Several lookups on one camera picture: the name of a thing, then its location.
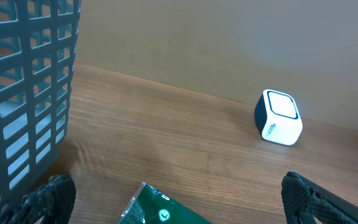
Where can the white barcode scanner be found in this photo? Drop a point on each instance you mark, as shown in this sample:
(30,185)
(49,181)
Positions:
(277,118)

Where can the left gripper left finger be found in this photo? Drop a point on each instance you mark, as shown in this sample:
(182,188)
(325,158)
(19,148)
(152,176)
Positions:
(52,202)

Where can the grey plastic mesh basket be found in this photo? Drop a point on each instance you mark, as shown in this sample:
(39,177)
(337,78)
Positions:
(37,64)

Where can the green glove package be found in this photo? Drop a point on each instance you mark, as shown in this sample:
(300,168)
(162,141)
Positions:
(149,205)

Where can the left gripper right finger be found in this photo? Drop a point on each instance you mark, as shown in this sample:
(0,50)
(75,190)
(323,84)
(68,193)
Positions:
(306,202)

